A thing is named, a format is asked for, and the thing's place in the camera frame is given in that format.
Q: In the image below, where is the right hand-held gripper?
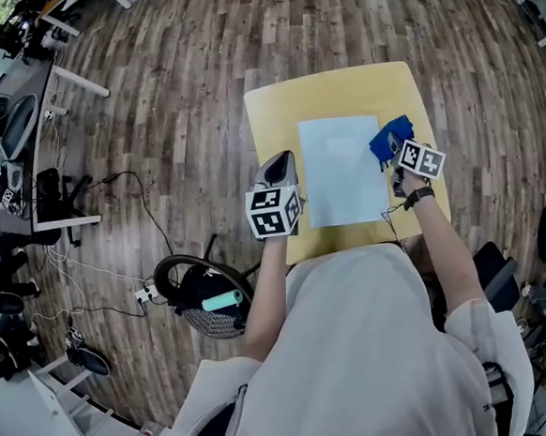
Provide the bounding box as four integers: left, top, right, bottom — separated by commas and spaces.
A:
385, 127, 451, 200

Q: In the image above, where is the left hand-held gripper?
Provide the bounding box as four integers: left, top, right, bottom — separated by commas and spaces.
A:
240, 148, 311, 242

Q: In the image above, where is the blue cloth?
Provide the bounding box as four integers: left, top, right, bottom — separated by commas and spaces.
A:
366, 113, 418, 173

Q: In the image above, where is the light blue object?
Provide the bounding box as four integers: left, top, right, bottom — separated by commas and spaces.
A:
296, 113, 393, 230

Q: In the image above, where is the person's right forearm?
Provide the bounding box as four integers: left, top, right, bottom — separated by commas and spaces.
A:
401, 167, 492, 327

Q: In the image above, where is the person's left forearm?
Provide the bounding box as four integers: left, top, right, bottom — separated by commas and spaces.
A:
235, 233, 299, 362

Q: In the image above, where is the person's right hand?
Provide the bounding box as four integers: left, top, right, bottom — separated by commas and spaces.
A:
396, 167, 432, 200

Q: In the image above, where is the black wristwatch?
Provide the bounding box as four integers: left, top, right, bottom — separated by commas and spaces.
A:
401, 186, 438, 212

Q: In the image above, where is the yellow wooden table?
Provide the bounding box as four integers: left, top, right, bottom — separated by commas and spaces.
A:
241, 57, 456, 269

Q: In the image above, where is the black backpack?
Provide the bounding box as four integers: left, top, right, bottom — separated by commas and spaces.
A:
176, 260, 243, 315

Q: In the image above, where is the black office chair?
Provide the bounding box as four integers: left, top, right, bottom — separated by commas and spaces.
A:
149, 230, 269, 345

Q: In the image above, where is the mint green cylinder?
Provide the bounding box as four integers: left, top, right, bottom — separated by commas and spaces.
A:
200, 289, 245, 313

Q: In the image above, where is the black armrest chair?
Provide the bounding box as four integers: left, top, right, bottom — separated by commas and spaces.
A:
471, 238, 524, 315

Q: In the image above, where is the white power strip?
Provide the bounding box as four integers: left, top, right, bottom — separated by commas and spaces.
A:
133, 283, 161, 305

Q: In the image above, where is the person's white shirt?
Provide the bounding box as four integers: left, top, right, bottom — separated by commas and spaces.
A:
149, 232, 539, 436

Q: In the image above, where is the black desk chair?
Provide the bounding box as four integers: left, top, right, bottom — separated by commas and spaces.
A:
33, 164, 99, 251

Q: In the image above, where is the black shoe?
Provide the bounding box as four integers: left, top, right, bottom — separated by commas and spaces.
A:
64, 324, 113, 381

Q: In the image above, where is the grey desk with white legs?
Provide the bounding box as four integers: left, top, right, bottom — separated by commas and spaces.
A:
0, 49, 122, 235

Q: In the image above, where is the grey computer monitor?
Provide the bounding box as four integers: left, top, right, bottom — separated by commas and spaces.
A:
0, 93, 44, 163

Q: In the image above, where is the black floor cable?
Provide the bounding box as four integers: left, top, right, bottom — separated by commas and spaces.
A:
62, 167, 181, 323

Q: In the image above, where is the white floor cable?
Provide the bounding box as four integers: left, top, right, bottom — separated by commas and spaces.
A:
23, 235, 150, 334

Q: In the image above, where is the white stool frame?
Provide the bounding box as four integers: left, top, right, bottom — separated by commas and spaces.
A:
25, 352, 117, 436

